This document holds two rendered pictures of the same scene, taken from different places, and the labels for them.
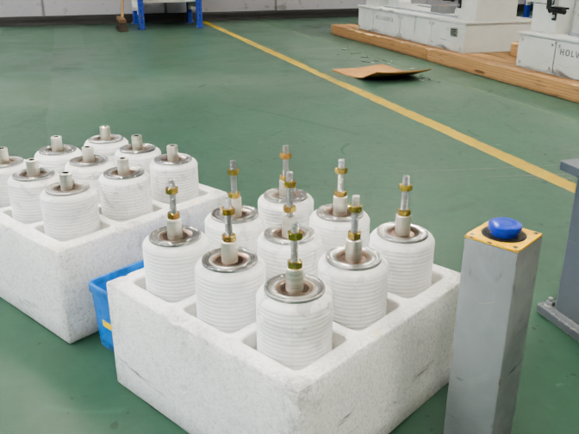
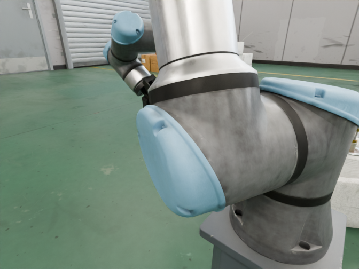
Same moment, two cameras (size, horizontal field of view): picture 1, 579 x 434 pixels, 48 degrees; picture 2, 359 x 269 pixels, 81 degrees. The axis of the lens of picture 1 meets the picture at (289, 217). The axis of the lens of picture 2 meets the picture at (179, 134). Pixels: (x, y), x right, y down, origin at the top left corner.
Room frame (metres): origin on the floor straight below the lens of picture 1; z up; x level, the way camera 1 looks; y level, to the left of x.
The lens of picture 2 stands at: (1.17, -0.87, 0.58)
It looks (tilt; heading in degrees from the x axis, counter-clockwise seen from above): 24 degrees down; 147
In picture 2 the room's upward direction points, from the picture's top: straight up
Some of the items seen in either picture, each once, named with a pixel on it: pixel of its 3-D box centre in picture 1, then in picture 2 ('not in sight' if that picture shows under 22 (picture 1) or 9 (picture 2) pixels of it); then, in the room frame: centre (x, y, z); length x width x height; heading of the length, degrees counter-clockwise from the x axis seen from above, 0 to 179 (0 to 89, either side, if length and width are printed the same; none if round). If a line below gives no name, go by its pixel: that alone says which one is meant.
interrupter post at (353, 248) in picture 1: (353, 249); not in sight; (0.80, -0.09, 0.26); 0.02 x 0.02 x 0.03
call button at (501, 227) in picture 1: (504, 229); not in sight; (0.73, -0.26, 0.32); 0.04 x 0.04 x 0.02
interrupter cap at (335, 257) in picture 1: (353, 257); not in sight; (0.80, -0.09, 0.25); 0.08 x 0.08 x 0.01
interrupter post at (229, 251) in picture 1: (229, 251); not in sight; (0.79, 0.08, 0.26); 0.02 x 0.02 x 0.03
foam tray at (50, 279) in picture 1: (97, 235); not in sight; (1.25, 0.40, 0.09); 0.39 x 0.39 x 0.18; 48
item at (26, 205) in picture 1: (40, 220); not in sight; (1.16, 0.48, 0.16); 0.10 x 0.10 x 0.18
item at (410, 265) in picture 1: (398, 288); not in sight; (0.88, -0.17, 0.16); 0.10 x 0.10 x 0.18
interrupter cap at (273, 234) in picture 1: (289, 234); not in sight; (0.88, 0.00, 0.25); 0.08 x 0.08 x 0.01
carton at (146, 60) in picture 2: not in sight; (150, 62); (-2.96, 1.10, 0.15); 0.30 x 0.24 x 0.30; 107
